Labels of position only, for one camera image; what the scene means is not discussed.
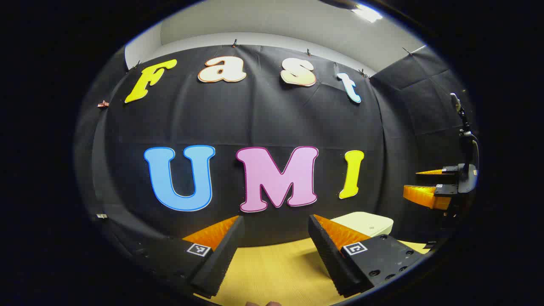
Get wooden desktop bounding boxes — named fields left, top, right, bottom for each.
left=193, top=238, right=432, bottom=306

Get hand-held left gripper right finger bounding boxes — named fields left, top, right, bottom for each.
left=308, top=214, right=430, bottom=298

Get green desktop garbage bin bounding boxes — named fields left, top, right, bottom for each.
left=329, top=212, right=394, bottom=238

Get black backdrop cloth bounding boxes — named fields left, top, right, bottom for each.
left=74, top=45, right=479, bottom=255

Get ceiling light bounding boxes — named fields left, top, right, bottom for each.
left=351, top=2, right=383, bottom=23

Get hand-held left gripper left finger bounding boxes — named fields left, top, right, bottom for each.
left=127, top=215, right=246, bottom=298

